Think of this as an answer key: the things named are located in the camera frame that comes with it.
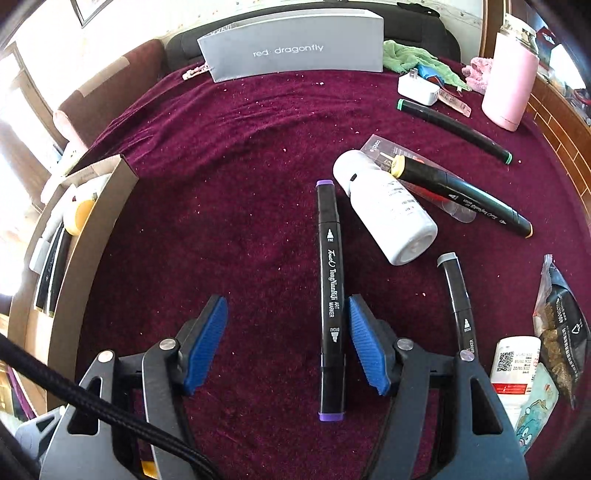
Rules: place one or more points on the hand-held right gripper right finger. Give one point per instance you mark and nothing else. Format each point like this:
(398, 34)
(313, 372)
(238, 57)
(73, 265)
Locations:
(367, 341)

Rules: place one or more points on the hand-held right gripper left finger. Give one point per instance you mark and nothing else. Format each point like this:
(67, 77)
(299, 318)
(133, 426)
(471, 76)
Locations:
(207, 341)

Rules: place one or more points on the purple-capped black marker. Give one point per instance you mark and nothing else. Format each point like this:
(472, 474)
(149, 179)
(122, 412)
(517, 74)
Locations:
(330, 277)

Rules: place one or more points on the brown cardboard box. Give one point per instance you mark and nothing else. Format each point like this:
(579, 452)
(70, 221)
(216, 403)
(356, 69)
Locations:
(92, 277)

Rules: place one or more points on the white red-label pill bottle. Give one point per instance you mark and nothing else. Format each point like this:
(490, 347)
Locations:
(512, 364)

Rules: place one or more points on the teal cartoon tissue pack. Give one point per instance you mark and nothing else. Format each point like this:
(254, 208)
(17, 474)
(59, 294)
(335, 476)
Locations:
(538, 406)

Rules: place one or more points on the black gold-patterned snack packet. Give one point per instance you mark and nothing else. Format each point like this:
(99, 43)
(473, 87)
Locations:
(563, 332)

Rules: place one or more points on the grey-capped black marker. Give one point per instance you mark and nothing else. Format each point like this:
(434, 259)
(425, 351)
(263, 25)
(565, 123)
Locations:
(457, 295)

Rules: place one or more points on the large white plastic bottle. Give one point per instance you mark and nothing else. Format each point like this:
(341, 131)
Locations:
(392, 212)

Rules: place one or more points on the maroon velvet blanket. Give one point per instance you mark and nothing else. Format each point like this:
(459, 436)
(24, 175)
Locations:
(231, 184)

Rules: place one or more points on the olive-capped black marker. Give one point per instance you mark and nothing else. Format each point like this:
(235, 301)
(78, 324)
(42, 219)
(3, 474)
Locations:
(61, 272)

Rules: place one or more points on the yellow-capped black marker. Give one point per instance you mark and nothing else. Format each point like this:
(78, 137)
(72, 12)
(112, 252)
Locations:
(461, 194)

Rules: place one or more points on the yellow plastic bottle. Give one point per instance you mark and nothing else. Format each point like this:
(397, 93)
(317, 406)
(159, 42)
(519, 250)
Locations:
(81, 217)

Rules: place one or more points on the clear plastic package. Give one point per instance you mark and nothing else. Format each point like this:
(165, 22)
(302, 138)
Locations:
(383, 150)

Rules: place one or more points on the green-capped black marker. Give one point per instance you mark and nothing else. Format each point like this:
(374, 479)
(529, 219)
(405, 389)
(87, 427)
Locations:
(457, 129)

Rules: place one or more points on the pink sachet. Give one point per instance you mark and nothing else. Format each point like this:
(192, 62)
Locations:
(455, 102)

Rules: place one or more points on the white charger plug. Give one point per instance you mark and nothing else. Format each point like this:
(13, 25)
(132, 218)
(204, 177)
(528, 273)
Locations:
(418, 90)

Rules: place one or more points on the brown cushion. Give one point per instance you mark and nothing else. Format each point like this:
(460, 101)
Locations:
(111, 92)

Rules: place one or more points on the small blue packet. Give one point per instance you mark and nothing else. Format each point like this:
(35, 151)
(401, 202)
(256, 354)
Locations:
(429, 74)

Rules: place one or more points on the pink fluffy cloth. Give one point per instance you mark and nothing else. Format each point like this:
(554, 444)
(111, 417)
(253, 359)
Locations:
(478, 76)

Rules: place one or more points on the green cloth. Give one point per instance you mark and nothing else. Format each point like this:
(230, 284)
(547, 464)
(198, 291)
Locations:
(406, 55)

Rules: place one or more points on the wooden brick-pattern board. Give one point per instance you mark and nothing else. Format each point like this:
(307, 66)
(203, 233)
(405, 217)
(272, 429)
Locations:
(563, 129)

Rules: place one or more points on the pink water bottle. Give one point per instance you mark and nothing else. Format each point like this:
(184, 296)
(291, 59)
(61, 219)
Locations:
(510, 78)

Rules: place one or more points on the grey shoe box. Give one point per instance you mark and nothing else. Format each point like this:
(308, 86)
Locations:
(291, 46)

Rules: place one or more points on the framed wall picture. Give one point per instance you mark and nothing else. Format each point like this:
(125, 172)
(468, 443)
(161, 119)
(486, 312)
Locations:
(87, 14)

